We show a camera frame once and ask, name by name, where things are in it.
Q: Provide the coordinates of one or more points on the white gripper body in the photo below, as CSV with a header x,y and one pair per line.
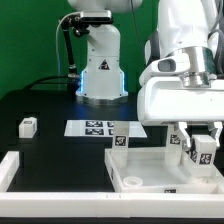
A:
x,y
164,100

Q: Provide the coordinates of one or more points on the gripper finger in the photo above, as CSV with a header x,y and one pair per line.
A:
x,y
180,130
216,131

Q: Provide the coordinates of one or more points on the white square tabletop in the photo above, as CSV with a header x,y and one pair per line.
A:
x,y
143,170

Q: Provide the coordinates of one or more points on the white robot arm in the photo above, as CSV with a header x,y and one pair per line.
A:
x,y
184,26

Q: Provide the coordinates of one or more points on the white sheet with tags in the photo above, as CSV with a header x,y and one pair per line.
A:
x,y
98,128

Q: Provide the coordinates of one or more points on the white U-shaped fence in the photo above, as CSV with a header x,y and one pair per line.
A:
x,y
100,204

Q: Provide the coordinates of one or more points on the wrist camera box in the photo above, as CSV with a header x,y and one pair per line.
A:
x,y
169,66

